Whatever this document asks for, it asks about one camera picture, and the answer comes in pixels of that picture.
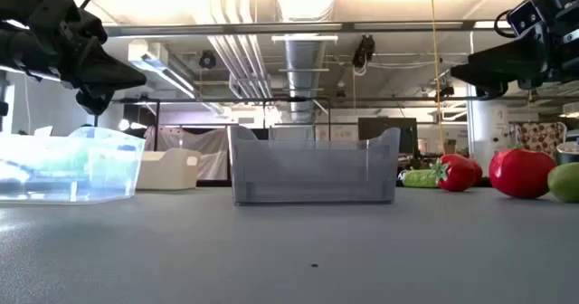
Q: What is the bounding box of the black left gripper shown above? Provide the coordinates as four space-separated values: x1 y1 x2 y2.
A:
0 0 148 117

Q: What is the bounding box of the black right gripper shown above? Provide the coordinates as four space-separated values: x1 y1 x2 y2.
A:
450 0 579 101

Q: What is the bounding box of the red pepper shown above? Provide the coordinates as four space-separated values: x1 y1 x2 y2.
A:
489 147 558 201
432 153 477 193

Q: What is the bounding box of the green toy lime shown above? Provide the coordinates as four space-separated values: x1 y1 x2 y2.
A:
547 162 579 204

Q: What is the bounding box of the green toy cucumber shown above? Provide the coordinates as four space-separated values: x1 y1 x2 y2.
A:
400 168 441 189

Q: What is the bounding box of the white round column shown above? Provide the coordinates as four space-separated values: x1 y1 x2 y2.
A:
467 31 511 172

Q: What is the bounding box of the long ceiling light fixture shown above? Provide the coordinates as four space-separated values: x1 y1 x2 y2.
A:
128 39 198 101

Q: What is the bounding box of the patterned fabric chair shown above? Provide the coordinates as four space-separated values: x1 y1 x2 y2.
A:
515 121 568 161

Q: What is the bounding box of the clear plastic bin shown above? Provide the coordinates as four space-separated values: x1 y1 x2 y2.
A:
0 126 147 205

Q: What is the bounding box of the dark round container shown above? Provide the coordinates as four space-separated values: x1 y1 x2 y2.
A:
555 140 579 166

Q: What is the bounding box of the black monitor screen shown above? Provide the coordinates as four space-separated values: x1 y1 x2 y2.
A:
357 117 419 157

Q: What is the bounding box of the black ceiling lamp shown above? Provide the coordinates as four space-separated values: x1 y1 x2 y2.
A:
198 50 218 71

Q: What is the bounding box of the black ceiling-hung device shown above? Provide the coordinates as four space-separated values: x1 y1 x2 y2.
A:
352 33 377 71

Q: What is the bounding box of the black tray with cucumbers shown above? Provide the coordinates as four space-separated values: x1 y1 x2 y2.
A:
226 124 402 206

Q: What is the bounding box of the grey table mat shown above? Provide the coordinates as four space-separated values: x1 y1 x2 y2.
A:
0 185 579 304

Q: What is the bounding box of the black metal rack frame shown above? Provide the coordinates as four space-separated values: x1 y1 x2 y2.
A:
112 96 334 154

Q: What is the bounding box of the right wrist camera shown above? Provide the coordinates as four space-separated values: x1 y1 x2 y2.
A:
506 0 545 38

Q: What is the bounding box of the silver horizontal frame bar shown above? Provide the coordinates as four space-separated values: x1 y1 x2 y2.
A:
103 20 515 39

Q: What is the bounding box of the silver ventilation duct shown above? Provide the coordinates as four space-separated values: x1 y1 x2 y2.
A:
283 34 327 125

